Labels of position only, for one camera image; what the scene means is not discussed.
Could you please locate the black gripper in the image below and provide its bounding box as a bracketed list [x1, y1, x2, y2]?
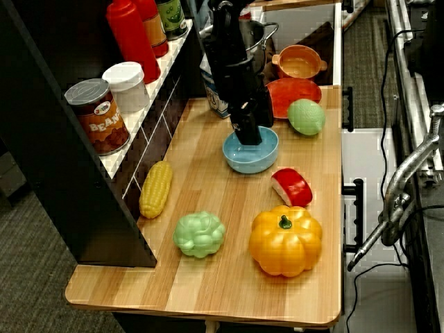
[221, 56, 275, 146]

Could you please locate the light blue plastic bowl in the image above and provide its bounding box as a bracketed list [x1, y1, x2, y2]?
[222, 125, 280, 175]

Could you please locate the red orange plate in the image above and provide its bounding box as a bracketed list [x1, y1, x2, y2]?
[265, 77, 323, 119]

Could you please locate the green toy lime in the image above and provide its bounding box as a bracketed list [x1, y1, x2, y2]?
[287, 99, 326, 136]

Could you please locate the blue white toy milk carton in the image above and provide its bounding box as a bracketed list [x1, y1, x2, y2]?
[200, 58, 232, 119]

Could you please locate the orange toy pot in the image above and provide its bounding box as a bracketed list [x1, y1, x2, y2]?
[271, 44, 328, 80]

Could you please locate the red and white toy sushi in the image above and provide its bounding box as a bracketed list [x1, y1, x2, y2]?
[270, 167, 314, 208]

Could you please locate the stainless steel pot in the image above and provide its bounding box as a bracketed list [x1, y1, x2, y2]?
[239, 19, 280, 60]

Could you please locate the yellow toy corn cob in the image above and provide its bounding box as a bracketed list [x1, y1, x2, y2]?
[139, 160, 173, 219]

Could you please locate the green toy grape bunch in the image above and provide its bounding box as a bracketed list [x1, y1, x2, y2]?
[172, 210, 226, 259]

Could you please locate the green peas toy can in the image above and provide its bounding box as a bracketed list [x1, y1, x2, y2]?
[155, 0, 188, 41]

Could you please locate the yellow toy bell pepper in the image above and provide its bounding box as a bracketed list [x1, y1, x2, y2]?
[248, 205, 323, 278]

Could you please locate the white lidded jar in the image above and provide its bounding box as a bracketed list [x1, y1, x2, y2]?
[102, 61, 151, 114]

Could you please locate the red bottle with label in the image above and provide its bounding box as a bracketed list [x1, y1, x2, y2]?
[133, 0, 170, 58]

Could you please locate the red ketchup squeeze bottle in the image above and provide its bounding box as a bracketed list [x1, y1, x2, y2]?
[105, 0, 162, 85]

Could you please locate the silver metal clamp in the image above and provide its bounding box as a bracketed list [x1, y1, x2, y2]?
[348, 103, 444, 272]

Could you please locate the brown beans toy can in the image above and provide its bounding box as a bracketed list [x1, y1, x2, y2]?
[65, 78, 131, 156]

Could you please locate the black kitchen shelf unit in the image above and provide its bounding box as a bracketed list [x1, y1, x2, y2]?
[0, 0, 205, 268]

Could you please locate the short black cabinet handle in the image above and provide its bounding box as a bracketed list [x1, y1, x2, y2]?
[342, 86, 354, 133]

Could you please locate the thin black cable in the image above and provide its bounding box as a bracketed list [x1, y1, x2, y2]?
[346, 204, 444, 333]
[379, 29, 427, 197]

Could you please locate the long black cabinet handle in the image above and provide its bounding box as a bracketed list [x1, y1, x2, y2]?
[341, 178, 364, 253]

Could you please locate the aluminium frame rail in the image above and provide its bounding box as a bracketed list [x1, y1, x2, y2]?
[384, 0, 438, 181]

